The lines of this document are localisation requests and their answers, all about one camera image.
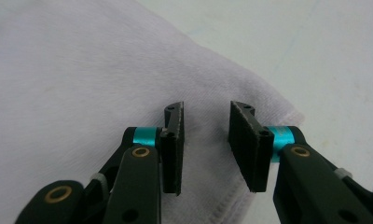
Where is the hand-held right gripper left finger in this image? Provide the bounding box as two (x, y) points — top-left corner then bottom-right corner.
(123, 101), (187, 197)

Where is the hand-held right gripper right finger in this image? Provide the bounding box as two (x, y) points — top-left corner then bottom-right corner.
(228, 100), (307, 193)

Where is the lilac printed towel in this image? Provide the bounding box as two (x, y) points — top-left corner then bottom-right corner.
(0, 0), (305, 224)

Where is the white grid mat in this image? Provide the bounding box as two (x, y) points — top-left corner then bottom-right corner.
(137, 0), (373, 224)

